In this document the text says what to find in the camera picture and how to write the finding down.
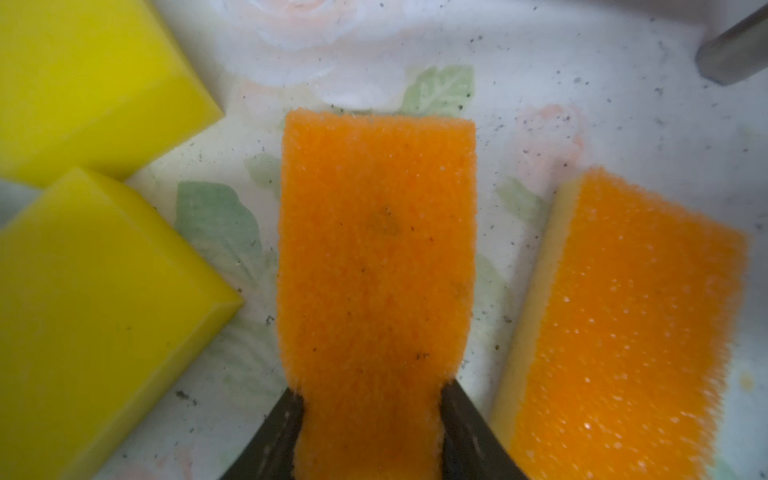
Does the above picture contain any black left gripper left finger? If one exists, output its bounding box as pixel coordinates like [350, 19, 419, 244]
[220, 389, 304, 480]

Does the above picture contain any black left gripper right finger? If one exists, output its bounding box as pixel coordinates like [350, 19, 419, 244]
[440, 380, 528, 480]

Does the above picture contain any orange sponge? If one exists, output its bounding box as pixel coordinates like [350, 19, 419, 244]
[490, 167, 748, 479]
[276, 109, 477, 479]

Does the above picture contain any white two-tier metal shelf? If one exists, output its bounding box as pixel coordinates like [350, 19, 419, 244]
[695, 4, 768, 86]

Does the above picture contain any yellow sponge flat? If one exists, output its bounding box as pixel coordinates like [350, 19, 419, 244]
[1, 169, 243, 479]

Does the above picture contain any yellow sponge block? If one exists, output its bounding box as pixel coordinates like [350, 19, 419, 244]
[1, 1, 223, 187]

